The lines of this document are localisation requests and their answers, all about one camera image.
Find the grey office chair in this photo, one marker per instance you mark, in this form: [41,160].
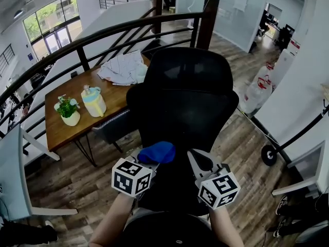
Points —
[316,231]

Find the white desk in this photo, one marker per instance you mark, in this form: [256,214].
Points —
[13,179]

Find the person's black shirt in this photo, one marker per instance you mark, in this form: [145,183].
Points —
[174,230]

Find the wooden table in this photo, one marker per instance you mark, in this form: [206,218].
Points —
[59,135]

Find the black coat stand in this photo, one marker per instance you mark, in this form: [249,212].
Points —
[295,140]

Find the blue cloth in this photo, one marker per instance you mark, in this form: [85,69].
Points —
[156,152]

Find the black mesh chair headrest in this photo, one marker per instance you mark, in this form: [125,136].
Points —
[187,66]

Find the dark chair with patterned trim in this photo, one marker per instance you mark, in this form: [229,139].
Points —
[118,127]

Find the dark wooden railing post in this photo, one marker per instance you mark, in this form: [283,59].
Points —
[158,9]
[208,22]

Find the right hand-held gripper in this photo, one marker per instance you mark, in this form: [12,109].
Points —
[218,189]

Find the white water dispenser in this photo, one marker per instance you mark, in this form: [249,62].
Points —
[284,66]

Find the person's left forearm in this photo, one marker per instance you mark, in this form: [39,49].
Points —
[110,222]

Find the green plant in cream pot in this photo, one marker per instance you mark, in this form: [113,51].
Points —
[68,112]

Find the black mesh office chair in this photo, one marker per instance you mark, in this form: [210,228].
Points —
[185,117]

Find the black curved railing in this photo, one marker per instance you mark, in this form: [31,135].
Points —
[102,32]

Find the white table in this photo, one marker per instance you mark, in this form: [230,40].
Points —
[293,189]

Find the cream pitcher with blue lid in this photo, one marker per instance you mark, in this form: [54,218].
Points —
[95,104]

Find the small blue wall sign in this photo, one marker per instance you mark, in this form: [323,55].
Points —
[30,56]

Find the distant metal railing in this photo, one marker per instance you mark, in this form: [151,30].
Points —
[115,1]

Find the person's right forearm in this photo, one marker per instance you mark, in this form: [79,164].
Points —
[226,228]

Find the white checked fabric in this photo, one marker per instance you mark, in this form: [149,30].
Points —
[120,68]

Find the red and white sign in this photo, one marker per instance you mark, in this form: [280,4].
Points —
[295,46]

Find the black chair seat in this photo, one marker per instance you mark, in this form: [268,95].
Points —
[180,189]

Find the small black box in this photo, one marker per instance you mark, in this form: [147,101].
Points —
[74,74]

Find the large window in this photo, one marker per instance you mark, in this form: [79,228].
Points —
[51,24]

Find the white jug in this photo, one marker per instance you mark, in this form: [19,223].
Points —
[142,73]

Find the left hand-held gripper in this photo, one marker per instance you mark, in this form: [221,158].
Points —
[131,179]

